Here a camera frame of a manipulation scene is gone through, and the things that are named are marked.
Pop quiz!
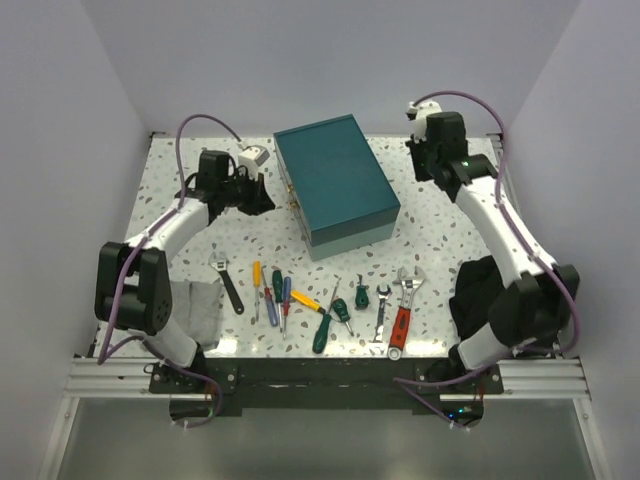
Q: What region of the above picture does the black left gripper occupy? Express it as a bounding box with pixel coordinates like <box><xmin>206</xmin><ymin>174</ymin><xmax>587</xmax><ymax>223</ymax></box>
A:
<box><xmin>220</xmin><ymin>169</ymin><xmax>275</xmax><ymax>216</ymax></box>

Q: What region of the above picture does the black handled adjustable wrench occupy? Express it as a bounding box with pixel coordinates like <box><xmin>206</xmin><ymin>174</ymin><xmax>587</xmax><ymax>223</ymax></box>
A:
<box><xmin>209</xmin><ymin>252</ymin><xmax>245</xmax><ymax>315</ymax></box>

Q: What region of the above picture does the teal drawer box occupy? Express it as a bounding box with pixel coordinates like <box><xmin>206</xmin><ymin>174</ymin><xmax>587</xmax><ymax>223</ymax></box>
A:
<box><xmin>273</xmin><ymin>114</ymin><xmax>401</xmax><ymax>261</ymax></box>

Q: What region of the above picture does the thin silver awl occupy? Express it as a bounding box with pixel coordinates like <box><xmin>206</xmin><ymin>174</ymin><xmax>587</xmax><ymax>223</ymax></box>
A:
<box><xmin>329</xmin><ymin>277</ymin><xmax>341</xmax><ymax>311</ymax></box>

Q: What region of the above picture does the stubby green screwdriver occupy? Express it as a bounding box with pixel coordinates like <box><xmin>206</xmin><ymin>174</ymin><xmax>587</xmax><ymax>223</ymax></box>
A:
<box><xmin>332</xmin><ymin>298</ymin><xmax>355</xmax><ymax>337</ymax></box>

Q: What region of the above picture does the silver end spanner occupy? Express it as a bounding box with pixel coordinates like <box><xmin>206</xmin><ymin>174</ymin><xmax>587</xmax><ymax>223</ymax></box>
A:
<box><xmin>372</xmin><ymin>284</ymin><xmax>392</xmax><ymax>343</ymax></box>

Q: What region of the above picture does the small green hook tool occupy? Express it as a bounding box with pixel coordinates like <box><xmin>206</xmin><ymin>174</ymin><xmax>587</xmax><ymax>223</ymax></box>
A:
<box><xmin>354</xmin><ymin>274</ymin><xmax>370</xmax><ymax>310</ymax></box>

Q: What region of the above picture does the long green handled screwdriver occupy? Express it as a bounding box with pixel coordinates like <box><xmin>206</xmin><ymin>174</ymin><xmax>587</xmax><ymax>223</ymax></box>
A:
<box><xmin>312</xmin><ymin>314</ymin><xmax>332</xmax><ymax>354</ymax></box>

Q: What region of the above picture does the red handled adjustable wrench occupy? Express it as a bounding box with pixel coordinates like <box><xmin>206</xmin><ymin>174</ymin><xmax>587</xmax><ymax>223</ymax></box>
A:
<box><xmin>387</xmin><ymin>266</ymin><xmax>426</xmax><ymax>361</ymax></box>

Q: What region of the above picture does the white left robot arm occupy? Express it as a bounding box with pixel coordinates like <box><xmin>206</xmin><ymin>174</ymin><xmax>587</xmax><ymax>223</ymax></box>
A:
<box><xmin>94</xmin><ymin>145</ymin><xmax>275</xmax><ymax>392</ymax></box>

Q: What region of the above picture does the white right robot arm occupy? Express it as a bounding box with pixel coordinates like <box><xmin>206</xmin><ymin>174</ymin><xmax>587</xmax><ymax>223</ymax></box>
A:
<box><xmin>406</xmin><ymin>102</ymin><xmax>580</xmax><ymax>393</ymax></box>

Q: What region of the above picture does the brass drawer knob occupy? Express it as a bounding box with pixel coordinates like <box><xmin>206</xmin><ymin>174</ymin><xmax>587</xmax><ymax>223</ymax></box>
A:
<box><xmin>286</xmin><ymin>183</ymin><xmax>299</xmax><ymax>211</ymax></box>

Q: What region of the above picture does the dark green screwdriver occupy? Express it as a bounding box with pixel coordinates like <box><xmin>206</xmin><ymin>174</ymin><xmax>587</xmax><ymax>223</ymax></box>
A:
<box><xmin>272</xmin><ymin>269</ymin><xmax>284</xmax><ymax>304</ymax></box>

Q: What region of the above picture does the small red screwdriver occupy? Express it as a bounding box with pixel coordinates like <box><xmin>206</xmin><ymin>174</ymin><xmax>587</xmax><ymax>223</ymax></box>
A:
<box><xmin>264</xmin><ymin>286</ymin><xmax>279</xmax><ymax>327</ymax></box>

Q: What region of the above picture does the yellow black screwdriver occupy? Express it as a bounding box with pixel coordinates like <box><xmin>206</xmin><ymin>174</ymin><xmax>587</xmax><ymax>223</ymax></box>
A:
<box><xmin>291</xmin><ymin>290</ymin><xmax>326</xmax><ymax>315</ymax></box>

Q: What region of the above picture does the grey cloth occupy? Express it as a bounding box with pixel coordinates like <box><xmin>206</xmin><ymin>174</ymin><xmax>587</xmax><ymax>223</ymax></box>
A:
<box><xmin>171</xmin><ymin>280</ymin><xmax>222</xmax><ymax>350</ymax></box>

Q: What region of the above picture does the black cloth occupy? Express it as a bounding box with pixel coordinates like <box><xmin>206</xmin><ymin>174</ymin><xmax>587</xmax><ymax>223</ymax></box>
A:
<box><xmin>449</xmin><ymin>256</ymin><xmax>504</xmax><ymax>341</ymax></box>

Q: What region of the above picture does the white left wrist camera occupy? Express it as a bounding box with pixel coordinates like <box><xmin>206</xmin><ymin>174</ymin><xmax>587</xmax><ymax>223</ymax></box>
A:
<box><xmin>237</xmin><ymin>145</ymin><xmax>270</xmax><ymax>180</ymax></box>

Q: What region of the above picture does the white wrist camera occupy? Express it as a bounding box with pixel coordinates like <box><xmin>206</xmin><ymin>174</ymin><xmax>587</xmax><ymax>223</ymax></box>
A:
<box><xmin>406</xmin><ymin>99</ymin><xmax>442</xmax><ymax>143</ymax></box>
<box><xmin>237</xmin><ymin>145</ymin><xmax>270</xmax><ymax>180</ymax></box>

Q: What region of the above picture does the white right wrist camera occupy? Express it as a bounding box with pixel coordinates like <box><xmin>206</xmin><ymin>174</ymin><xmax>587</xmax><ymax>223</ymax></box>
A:
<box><xmin>406</xmin><ymin>99</ymin><xmax>442</xmax><ymax>143</ymax></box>

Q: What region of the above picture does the yellow handled screwdriver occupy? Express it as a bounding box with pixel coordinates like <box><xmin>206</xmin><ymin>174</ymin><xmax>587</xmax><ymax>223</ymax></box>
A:
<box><xmin>252</xmin><ymin>261</ymin><xmax>261</xmax><ymax>321</ymax></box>

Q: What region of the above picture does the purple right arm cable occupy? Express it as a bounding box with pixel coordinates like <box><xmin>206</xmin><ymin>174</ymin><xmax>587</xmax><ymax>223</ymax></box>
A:
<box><xmin>392</xmin><ymin>89</ymin><xmax>581</xmax><ymax>431</ymax></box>

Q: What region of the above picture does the blue handled screwdriver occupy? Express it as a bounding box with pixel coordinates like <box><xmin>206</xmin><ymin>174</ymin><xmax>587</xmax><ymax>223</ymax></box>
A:
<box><xmin>281</xmin><ymin>276</ymin><xmax>292</xmax><ymax>338</ymax></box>

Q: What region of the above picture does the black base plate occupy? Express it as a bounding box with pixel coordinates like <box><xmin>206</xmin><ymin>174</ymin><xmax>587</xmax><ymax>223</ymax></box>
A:
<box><xmin>147</xmin><ymin>352</ymin><xmax>505</xmax><ymax>417</ymax></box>

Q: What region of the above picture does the aluminium frame rail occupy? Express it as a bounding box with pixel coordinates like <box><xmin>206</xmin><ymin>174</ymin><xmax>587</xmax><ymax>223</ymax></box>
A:
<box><xmin>64</xmin><ymin>358</ymin><xmax>153</xmax><ymax>399</ymax></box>

